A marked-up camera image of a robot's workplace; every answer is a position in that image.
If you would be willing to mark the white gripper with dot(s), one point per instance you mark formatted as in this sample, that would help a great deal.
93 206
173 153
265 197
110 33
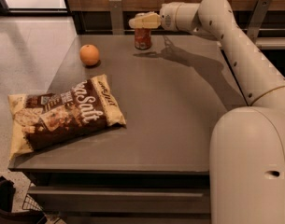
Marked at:
167 17

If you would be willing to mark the red coke can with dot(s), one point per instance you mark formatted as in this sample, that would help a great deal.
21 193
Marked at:
142 38

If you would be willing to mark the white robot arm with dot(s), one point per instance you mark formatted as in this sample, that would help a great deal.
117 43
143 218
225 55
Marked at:
247 147

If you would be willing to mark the brown sea salt chip bag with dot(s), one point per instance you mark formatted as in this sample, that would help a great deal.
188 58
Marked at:
44 120

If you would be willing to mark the orange fruit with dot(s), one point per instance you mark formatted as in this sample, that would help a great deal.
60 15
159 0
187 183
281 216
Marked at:
89 55

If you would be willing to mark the grey table drawer front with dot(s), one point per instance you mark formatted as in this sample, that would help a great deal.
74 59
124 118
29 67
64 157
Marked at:
122 200

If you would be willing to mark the dark brown chair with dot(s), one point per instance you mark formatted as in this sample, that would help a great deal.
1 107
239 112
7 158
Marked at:
7 216

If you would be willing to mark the left metal wall bracket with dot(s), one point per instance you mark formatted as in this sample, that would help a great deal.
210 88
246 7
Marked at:
116 15

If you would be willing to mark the metal wall bracket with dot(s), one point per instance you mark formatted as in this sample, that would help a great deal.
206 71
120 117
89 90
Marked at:
116 15
256 18

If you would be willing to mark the right metal wall bracket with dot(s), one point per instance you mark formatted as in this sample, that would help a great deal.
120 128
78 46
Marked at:
256 18

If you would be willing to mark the black wire basket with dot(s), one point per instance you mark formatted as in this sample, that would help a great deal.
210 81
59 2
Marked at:
30 204

